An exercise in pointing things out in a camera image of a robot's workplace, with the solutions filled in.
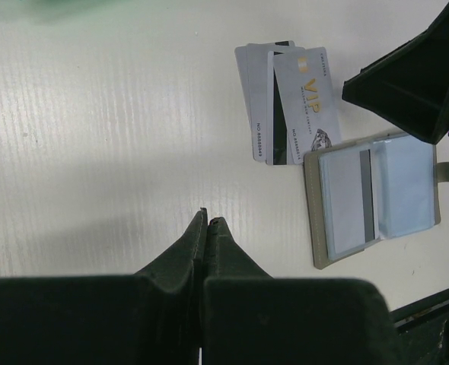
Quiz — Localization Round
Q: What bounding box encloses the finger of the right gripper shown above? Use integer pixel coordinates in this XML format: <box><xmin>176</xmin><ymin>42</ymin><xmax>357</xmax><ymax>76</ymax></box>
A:
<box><xmin>342</xmin><ymin>2</ymin><xmax>449</xmax><ymax>144</ymax></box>

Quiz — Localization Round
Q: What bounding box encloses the silver card with stripe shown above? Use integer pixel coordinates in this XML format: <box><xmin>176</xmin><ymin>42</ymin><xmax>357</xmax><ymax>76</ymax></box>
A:
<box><xmin>266</xmin><ymin>42</ymin><xmax>296</xmax><ymax>166</ymax></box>

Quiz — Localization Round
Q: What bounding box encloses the silver diamond print card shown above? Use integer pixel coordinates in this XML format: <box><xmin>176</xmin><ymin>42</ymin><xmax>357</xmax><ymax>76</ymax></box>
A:
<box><xmin>272</xmin><ymin>47</ymin><xmax>342</xmax><ymax>164</ymax></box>

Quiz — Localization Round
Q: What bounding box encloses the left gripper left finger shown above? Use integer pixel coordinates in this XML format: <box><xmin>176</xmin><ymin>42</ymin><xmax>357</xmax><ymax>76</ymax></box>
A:
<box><xmin>0</xmin><ymin>209</ymin><xmax>208</xmax><ymax>364</ymax></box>

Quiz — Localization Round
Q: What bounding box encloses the silver card beside diamond card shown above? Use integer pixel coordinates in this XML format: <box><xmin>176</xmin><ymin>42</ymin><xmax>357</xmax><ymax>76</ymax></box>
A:
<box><xmin>234</xmin><ymin>40</ymin><xmax>295</xmax><ymax>165</ymax></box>

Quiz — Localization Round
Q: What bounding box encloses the grey card holder wallet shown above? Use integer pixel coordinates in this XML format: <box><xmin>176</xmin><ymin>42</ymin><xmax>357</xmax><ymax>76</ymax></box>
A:
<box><xmin>304</xmin><ymin>132</ymin><xmax>449</xmax><ymax>269</ymax></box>

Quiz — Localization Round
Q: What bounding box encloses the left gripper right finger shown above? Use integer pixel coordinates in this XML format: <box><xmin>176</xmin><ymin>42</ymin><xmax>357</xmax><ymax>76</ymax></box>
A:
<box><xmin>201</xmin><ymin>218</ymin><xmax>400</xmax><ymax>364</ymax></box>

